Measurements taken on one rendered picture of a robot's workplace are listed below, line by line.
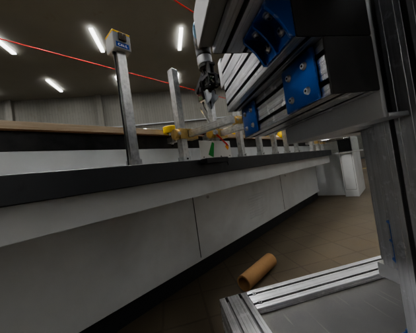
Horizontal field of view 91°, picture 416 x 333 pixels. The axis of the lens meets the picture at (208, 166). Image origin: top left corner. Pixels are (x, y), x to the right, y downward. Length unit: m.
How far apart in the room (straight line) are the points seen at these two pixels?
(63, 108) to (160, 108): 5.12
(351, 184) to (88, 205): 3.26
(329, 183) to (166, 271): 2.98
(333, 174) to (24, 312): 3.53
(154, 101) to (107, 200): 12.19
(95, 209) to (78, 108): 12.85
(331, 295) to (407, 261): 0.33
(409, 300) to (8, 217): 0.92
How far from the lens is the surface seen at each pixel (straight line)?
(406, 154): 0.49
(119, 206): 0.82
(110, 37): 0.99
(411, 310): 0.60
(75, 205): 0.78
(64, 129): 0.98
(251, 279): 1.21
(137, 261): 1.11
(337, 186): 3.67
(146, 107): 12.81
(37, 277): 1.00
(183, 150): 0.98
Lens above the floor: 0.63
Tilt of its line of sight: 1 degrees up
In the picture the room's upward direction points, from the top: 8 degrees counter-clockwise
